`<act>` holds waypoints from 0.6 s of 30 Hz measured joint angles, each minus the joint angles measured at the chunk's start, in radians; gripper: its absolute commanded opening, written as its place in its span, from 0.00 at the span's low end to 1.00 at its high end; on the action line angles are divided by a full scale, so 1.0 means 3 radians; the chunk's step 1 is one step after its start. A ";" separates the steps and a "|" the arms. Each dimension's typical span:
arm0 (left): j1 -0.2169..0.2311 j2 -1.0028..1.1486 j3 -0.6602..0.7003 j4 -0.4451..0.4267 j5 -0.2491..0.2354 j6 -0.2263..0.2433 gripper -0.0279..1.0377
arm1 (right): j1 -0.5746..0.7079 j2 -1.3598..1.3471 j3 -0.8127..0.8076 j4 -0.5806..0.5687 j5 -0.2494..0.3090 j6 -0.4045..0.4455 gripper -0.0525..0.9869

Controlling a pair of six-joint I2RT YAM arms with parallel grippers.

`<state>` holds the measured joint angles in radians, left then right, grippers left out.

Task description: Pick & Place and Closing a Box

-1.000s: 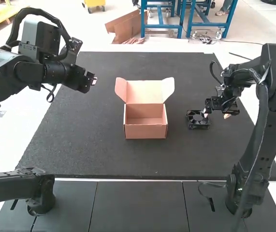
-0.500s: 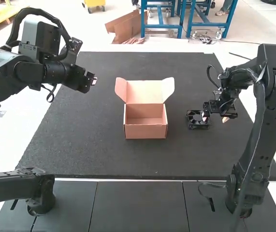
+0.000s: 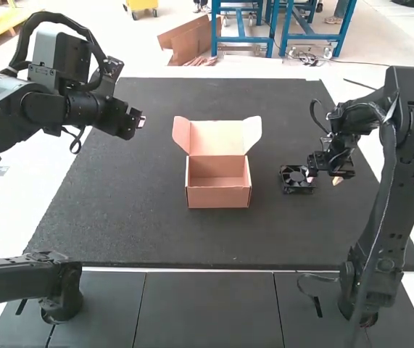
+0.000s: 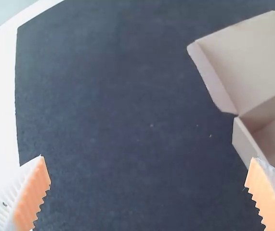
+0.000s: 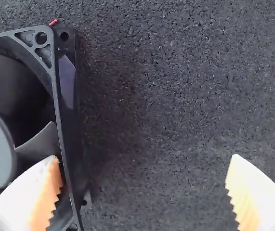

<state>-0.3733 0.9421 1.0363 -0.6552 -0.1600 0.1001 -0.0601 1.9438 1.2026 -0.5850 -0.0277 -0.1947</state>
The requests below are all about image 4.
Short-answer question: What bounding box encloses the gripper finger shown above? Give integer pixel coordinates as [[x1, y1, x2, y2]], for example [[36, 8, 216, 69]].
[[0, 154, 52, 231], [244, 157, 275, 231]]

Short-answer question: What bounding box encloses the cardboard box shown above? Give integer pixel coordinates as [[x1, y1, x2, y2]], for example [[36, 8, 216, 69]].
[[186, 4, 275, 180]]

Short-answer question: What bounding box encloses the black mat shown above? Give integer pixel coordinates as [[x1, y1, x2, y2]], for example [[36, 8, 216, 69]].
[[14, 0, 275, 231]]

